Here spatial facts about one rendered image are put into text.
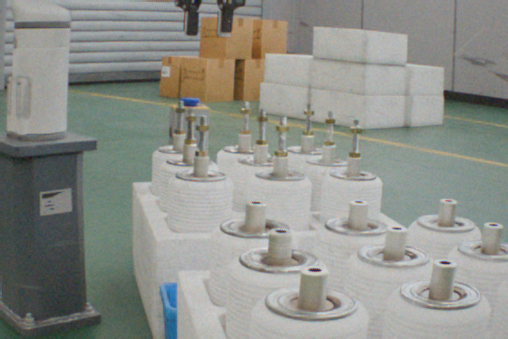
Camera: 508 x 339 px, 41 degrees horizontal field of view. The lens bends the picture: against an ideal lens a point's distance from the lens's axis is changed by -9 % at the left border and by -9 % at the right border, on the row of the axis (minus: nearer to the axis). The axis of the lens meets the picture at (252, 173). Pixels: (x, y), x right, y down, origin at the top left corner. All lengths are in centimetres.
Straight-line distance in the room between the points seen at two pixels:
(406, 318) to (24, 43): 72
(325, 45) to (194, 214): 310
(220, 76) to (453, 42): 278
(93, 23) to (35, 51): 567
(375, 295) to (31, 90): 62
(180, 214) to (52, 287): 24
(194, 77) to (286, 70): 96
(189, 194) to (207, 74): 396
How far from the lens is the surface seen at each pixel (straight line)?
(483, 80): 688
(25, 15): 110
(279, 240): 68
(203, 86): 503
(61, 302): 115
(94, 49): 676
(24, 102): 109
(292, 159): 134
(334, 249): 81
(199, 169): 108
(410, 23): 737
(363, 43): 392
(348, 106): 400
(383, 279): 70
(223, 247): 78
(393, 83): 414
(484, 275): 75
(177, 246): 103
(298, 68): 427
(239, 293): 68
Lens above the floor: 46
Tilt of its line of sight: 11 degrees down
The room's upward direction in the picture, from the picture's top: 3 degrees clockwise
